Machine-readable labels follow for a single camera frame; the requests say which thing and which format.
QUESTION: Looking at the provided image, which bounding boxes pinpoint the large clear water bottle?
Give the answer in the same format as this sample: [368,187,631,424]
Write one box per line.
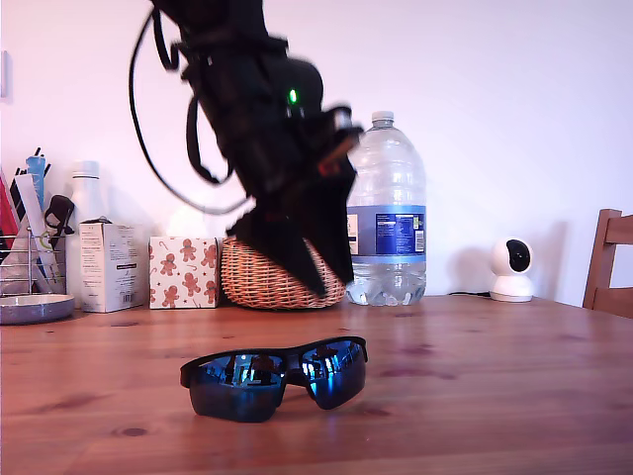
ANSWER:
[344,110,427,307]

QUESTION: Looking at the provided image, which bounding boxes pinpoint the blue sachet stick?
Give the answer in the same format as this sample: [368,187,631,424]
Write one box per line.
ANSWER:
[26,145,53,199]

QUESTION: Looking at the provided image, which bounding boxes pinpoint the small white round camera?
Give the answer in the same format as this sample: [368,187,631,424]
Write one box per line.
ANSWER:
[489,237,536,304]

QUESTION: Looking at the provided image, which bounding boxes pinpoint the metal wire rack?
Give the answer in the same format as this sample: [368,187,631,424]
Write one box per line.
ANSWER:
[0,226,68,298]

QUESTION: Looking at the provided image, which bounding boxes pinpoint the thin black cable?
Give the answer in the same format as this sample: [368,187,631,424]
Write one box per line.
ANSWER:
[128,7,256,218]

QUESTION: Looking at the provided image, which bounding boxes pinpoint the gingerbread print tissue box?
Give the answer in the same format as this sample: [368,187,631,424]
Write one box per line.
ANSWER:
[148,236,222,311]

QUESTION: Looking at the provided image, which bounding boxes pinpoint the wooden chair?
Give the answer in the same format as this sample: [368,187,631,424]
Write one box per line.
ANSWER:
[582,208,633,321]

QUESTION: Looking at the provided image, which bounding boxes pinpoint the thick braided black cable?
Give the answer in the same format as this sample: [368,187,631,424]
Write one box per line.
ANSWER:
[184,92,234,186]

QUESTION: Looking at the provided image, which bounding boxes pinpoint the white printed carton box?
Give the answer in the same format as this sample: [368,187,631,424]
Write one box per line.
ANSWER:
[79,220,145,315]

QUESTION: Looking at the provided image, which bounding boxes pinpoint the white bottle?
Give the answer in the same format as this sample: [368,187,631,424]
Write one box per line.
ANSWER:
[65,159,111,311]

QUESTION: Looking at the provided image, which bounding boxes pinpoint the red packet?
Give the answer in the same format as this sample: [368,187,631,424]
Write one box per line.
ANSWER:
[0,165,22,251]

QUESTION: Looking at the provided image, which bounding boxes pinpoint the black clip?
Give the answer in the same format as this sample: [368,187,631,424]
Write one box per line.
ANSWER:
[43,194,77,246]

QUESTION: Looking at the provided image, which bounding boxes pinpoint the grey round plate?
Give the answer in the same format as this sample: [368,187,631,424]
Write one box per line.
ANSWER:
[0,293,77,327]

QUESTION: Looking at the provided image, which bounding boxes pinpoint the black sunglasses blue mirrored lenses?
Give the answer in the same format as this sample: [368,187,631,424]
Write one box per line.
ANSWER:
[179,335,370,424]

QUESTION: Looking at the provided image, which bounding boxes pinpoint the wicker basket with handle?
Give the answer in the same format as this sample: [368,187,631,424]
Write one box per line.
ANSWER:
[220,236,348,311]

